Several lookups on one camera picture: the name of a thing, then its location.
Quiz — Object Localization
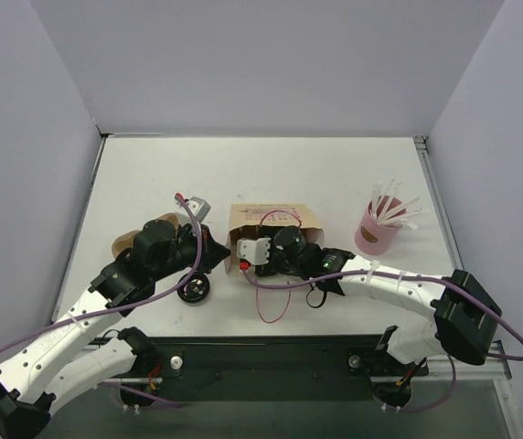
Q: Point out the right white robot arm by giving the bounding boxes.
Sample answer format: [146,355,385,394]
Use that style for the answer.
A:
[239,226,502,373]

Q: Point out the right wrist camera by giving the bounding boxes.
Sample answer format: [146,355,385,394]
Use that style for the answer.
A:
[236,237,272,270]

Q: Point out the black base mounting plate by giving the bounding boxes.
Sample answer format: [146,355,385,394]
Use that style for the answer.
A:
[119,335,413,403]

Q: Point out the black plastic cup lid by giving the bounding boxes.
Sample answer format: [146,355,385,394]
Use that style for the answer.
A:
[176,273,210,305]

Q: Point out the pink straw holder cup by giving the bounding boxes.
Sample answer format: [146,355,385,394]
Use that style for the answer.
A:
[354,203,403,256]

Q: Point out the brown cardboard cup carrier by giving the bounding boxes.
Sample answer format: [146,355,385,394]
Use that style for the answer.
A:
[112,212,179,259]

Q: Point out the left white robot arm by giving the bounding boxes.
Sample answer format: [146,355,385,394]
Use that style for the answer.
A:
[0,216,230,438]

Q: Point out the pink paper gift bag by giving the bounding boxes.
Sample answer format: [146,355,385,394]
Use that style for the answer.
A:
[225,203,324,280]

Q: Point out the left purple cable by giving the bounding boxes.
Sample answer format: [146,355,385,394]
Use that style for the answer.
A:
[0,194,206,367]

